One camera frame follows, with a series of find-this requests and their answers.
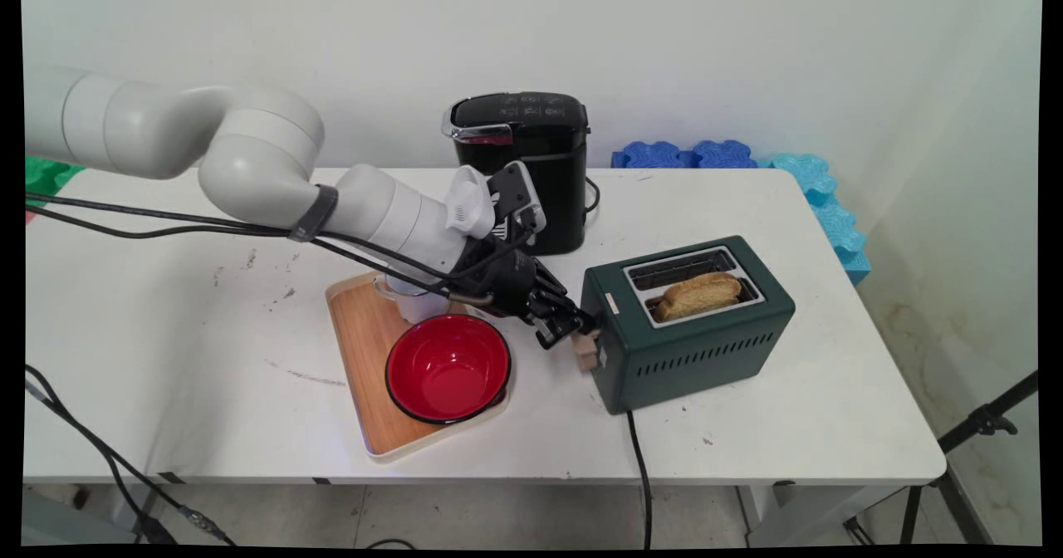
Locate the black floor cable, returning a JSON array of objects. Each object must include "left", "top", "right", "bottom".
[{"left": 23, "top": 364, "right": 238, "bottom": 547}]

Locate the green foam mat tile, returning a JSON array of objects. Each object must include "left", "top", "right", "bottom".
[{"left": 24, "top": 155, "right": 88, "bottom": 197}]

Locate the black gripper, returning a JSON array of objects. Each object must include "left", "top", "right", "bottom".
[{"left": 468, "top": 241, "right": 600, "bottom": 350}]

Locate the black tripod stand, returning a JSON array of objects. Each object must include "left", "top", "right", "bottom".
[{"left": 843, "top": 370, "right": 1040, "bottom": 546}]

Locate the wooden serving tray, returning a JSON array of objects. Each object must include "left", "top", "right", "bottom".
[{"left": 325, "top": 272, "right": 511, "bottom": 463}]

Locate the grey table leg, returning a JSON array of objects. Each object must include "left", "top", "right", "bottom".
[{"left": 131, "top": 483, "right": 164, "bottom": 534}]

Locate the dark green toaster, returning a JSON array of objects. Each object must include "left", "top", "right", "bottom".
[{"left": 580, "top": 236, "right": 797, "bottom": 416}]

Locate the toasted bread slice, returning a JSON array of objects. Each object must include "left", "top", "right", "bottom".
[{"left": 651, "top": 271, "right": 743, "bottom": 324}]

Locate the white enamel mug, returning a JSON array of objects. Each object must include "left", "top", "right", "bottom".
[{"left": 373, "top": 272, "right": 453, "bottom": 325}]

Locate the blue foam mat tile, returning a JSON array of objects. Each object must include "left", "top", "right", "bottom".
[
  {"left": 693, "top": 139, "right": 760, "bottom": 169},
  {"left": 611, "top": 140, "right": 697, "bottom": 169}
]

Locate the cyan foam mat tile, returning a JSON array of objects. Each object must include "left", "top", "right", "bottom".
[{"left": 756, "top": 153, "right": 873, "bottom": 287}]

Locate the grey velcro cable strap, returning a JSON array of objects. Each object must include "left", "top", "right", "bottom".
[{"left": 287, "top": 184, "right": 340, "bottom": 244}]

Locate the red enamel bowl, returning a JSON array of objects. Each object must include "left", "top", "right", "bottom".
[{"left": 385, "top": 313, "right": 513, "bottom": 425}]

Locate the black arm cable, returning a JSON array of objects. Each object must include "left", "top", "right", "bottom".
[{"left": 23, "top": 191, "right": 536, "bottom": 306}]

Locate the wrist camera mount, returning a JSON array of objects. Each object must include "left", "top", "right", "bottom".
[{"left": 443, "top": 160, "right": 548, "bottom": 243}]

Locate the black toaster power cord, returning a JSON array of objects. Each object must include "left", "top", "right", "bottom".
[{"left": 625, "top": 409, "right": 654, "bottom": 549}]

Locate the black coffee machine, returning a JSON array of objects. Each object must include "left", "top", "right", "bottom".
[{"left": 441, "top": 91, "right": 592, "bottom": 257}]

